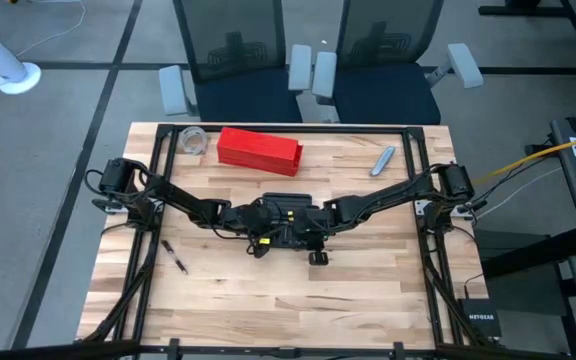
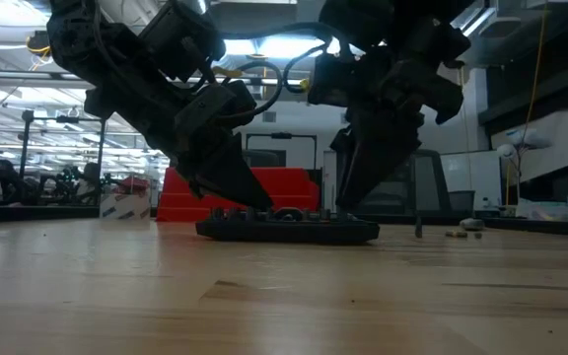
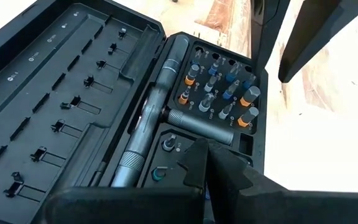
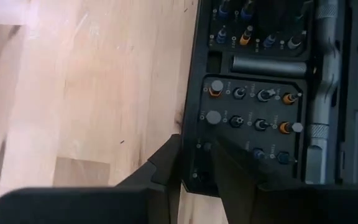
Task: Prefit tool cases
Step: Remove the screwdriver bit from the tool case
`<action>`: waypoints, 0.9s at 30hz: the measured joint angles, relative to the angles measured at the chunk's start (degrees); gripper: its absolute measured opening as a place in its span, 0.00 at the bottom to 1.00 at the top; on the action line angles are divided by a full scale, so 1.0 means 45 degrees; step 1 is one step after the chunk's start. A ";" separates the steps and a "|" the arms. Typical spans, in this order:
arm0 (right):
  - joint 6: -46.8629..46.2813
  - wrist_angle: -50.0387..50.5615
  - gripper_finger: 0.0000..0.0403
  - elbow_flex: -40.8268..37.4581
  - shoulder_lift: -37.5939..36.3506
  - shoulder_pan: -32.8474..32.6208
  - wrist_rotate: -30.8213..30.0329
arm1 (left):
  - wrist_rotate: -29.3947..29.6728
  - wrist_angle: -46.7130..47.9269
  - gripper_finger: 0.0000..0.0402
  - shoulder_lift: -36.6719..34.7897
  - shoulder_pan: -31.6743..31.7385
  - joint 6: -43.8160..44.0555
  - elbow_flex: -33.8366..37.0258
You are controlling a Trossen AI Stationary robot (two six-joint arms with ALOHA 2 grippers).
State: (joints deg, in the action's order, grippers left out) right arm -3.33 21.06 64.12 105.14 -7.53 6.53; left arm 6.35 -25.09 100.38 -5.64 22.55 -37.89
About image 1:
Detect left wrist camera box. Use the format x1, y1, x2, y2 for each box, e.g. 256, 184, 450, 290
252, 202, 284, 231

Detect black mesh office chair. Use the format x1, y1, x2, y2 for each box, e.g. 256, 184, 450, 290
157, 0, 314, 124
311, 0, 485, 126

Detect yellow cable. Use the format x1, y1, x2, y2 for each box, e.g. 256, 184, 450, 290
472, 130, 576, 186

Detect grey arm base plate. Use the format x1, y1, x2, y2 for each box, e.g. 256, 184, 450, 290
91, 198, 130, 216
414, 198, 475, 220

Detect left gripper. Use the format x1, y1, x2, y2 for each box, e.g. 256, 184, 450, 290
220, 202, 273, 260

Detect red rectangular box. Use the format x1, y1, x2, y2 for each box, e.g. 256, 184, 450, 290
216, 126, 304, 178

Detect black pen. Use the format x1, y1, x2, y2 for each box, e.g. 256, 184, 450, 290
160, 239, 189, 276

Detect white cardboard box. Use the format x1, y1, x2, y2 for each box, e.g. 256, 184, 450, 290
177, 126, 209, 156

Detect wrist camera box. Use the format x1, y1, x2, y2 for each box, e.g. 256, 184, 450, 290
287, 207, 314, 234
252, 202, 284, 231

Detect black desk leg frame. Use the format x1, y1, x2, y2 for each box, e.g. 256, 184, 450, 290
477, 0, 576, 91

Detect white tower fan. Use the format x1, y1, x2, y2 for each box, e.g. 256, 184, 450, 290
0, 10, 43, 96

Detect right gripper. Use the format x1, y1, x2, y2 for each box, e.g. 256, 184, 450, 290
297, 205, 335, 266

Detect black Netgear network switch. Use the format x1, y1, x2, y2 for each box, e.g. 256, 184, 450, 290
457, 297, 503, 339

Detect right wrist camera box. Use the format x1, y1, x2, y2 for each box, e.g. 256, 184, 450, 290
287, 207, 314, 234

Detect grey utility knife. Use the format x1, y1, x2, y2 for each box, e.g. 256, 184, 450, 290
369, 145, 397, 178

